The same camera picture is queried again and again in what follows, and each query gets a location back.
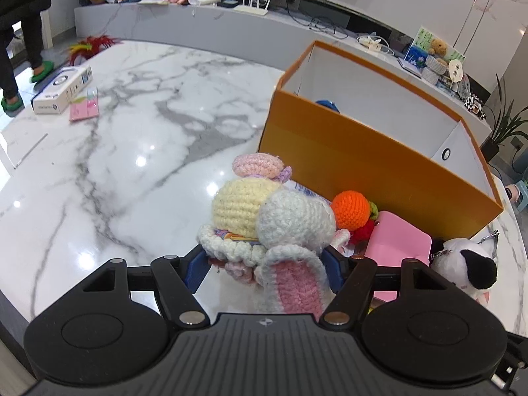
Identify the cream crochet doll pink hat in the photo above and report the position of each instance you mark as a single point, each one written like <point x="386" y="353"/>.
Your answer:
<point x="239" y="206"/>

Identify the white product box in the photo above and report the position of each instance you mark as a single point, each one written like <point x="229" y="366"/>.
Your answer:
<point x="62" y="90"/>

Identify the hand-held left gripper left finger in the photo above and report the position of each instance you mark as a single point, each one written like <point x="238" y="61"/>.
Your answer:
<point x="198" y="272"/>

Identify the white marble tv console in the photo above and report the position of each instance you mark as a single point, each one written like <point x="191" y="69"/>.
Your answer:
<point x="185" y="22"/>

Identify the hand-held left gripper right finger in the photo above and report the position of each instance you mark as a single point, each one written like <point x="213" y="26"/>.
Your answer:
<point x="336" y="276"/>

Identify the white notebook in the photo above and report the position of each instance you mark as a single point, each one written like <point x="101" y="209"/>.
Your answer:
<point x="410" y="68"/>

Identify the orange crochet fruit toy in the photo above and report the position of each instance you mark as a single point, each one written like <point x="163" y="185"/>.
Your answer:
<point x="349" y="210"/>

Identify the orange cardboard box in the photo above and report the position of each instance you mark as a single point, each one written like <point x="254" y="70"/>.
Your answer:
<point x="350" y="161"/>

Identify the blue round object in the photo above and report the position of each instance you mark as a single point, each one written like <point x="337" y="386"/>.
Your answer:
<point x="328" y="105"/>

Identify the pink sticky note pad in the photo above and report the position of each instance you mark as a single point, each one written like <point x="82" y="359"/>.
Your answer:
<point x="84" y="107"/>

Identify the cow print figurine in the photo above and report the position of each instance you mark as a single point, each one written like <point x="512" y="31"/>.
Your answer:
<point x="475" y="107"/>

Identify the grey crochet basket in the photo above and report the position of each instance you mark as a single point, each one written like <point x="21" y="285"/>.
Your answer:
<point x="435" y="68"/>

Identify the white power strip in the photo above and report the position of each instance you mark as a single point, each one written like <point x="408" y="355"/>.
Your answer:
<point x="373" y="44"/>

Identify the green picture card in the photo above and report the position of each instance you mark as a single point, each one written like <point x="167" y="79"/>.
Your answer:
<point x="425" y="39"/>

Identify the pink flat box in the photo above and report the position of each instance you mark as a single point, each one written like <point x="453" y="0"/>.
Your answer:
<point x="392" y="239"/>

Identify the red yellow feather toy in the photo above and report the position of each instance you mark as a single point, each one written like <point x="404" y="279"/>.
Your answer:
<point x="93" y="44"/>

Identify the potted green plant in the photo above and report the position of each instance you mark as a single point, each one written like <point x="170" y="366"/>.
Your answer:
<point x="505" y="123"/>

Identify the clear plastic bag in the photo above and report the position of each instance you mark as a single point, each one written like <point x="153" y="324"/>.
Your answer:
<point x="305" y="192"/>

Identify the brown teddy bear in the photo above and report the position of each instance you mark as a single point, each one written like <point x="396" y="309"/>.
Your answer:
<point x="438" y="46"/>

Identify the white crochet bunny pink ears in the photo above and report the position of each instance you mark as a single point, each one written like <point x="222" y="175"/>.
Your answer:
<point x="293" y="218"/>

